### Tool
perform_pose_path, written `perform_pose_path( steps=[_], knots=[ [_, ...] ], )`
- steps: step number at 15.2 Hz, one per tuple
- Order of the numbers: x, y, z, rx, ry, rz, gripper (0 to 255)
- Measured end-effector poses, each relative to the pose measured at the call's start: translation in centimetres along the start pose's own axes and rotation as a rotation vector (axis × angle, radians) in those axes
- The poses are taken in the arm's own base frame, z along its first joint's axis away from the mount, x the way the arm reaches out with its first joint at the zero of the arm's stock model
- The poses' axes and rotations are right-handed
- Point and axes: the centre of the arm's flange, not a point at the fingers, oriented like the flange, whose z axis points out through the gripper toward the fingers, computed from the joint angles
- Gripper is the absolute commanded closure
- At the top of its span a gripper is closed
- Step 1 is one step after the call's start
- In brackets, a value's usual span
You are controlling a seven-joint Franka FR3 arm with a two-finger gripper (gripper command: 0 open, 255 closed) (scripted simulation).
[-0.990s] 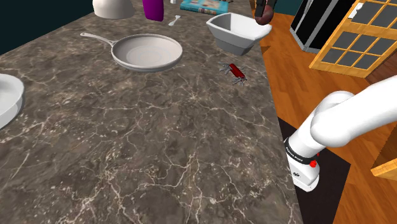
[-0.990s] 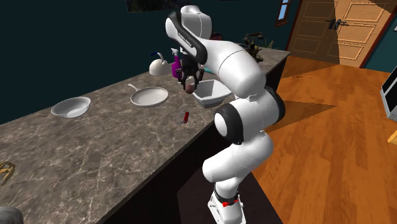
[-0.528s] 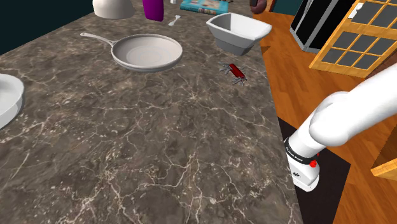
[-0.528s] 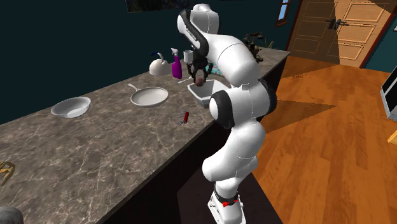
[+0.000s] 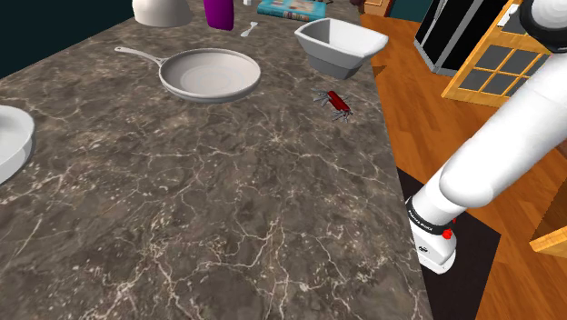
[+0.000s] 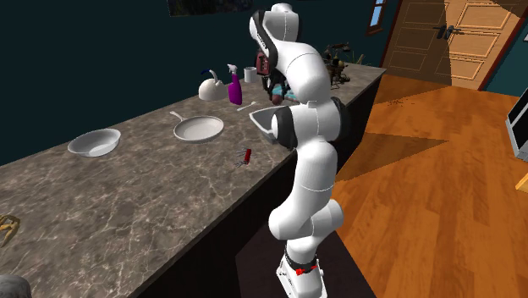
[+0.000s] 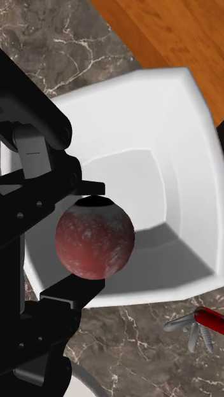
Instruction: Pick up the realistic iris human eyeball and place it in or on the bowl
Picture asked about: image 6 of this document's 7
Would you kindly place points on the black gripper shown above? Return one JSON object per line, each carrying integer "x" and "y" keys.
{"x": 270, "y": 84}

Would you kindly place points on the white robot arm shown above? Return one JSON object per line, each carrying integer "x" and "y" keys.
{"x": 307, "y": 124}

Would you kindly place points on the maroon patterned box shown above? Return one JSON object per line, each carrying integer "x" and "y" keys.
{"x": 261, "y": 64}

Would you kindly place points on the white mug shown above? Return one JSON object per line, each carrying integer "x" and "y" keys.
{"x": 250, "y": 75}

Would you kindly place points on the teal object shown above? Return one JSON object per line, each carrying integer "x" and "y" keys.
{"x": 292, "y": 95}

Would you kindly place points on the white fork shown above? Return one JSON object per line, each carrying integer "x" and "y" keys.
{"x": 246, "y": 107}

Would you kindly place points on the purple spray bottle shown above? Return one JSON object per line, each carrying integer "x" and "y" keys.
{"x": 235, "y": 91}

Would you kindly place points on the grey rectangular tray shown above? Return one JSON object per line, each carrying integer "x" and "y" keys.
{"x": 261, "y": 119}

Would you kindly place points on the white kettle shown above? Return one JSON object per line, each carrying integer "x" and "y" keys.
{"x": 212, "y": 91}

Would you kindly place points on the dark metal figure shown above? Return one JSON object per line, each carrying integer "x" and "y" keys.
{"x": 337, "y": 65}

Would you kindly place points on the red pocket knife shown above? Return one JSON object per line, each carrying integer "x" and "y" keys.
{"x": 247, "y": 155}

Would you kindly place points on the white frying pan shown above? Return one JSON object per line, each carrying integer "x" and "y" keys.
{"x": 199, "y": 128}

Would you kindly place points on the dark robot stand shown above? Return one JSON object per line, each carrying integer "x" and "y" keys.
{"x": 260, "y": 264}

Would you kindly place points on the white bowl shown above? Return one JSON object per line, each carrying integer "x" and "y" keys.
{"x": 94, "y": 142}

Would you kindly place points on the wooden panel door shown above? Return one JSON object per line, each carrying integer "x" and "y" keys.
{"x": 453, "y": 41}

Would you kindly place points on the black and white appliance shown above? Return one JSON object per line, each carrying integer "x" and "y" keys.
{"x": 519, "y": 128}

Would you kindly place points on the yellow wooden object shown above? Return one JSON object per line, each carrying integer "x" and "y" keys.
{"x": 522, "y": 182}

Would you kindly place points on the yellow-brown claw-shaped object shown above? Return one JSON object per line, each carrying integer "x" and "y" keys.
{"x": 9, "y": 227}

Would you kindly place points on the grey rounded object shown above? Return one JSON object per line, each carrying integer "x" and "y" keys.
{"x": 13, "y": 287}

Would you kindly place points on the window with brown frame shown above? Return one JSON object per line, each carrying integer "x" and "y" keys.
{"x": 377, "y": 15}

